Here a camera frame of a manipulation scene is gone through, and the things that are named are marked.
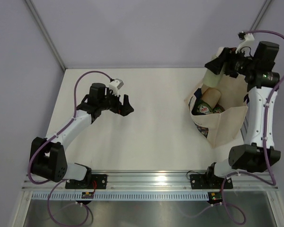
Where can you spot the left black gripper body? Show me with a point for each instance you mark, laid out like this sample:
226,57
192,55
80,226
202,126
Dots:
110,102

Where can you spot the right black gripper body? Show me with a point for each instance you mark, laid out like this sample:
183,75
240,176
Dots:
236,63

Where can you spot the sage green bottle white cap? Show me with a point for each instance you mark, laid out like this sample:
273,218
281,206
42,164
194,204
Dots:
210,79

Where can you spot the beige cream bottle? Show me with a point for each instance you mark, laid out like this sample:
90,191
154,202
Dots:
211,96

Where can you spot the large magenta dish soap bottle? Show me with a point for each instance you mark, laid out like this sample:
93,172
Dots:
201,108

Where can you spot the green dish soap bottle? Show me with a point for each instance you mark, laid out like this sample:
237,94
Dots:
218,109

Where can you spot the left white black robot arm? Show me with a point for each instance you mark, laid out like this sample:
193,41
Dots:
48,158

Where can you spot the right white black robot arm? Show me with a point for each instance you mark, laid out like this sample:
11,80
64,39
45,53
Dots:
257,154

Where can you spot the beige canvas tote bag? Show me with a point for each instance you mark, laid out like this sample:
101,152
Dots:
221,128

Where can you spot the left small circuit board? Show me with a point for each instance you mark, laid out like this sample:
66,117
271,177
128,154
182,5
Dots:
87,195

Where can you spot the small circuit board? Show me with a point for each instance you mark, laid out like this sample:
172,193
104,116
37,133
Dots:
87,195
214,197

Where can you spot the right small circuit board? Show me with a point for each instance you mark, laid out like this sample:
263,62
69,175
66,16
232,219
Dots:
214,197

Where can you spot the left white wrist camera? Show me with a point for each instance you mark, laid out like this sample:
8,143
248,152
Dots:
114,86

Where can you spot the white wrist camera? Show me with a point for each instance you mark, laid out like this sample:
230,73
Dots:
114,86
246,39

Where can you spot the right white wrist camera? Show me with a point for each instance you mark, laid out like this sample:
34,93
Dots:
246,39

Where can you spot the right aluminium frame post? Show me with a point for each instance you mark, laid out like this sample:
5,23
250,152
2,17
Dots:
261,14

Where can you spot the aluminium frame post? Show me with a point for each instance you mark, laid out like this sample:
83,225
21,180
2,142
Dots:
261,14
46,36

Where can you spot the aluminium mounting rail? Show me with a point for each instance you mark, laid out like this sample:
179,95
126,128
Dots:
170,181

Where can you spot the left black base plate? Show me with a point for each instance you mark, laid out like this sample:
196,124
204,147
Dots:
91,181

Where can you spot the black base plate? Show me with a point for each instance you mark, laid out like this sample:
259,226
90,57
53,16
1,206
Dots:
91,181
202,181

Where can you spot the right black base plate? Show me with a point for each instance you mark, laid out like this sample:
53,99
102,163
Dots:
202,181

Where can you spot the left aluminium frame post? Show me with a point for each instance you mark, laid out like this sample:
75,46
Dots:
46,36

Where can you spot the white slotted cable duct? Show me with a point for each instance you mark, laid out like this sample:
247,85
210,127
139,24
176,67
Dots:
123,196

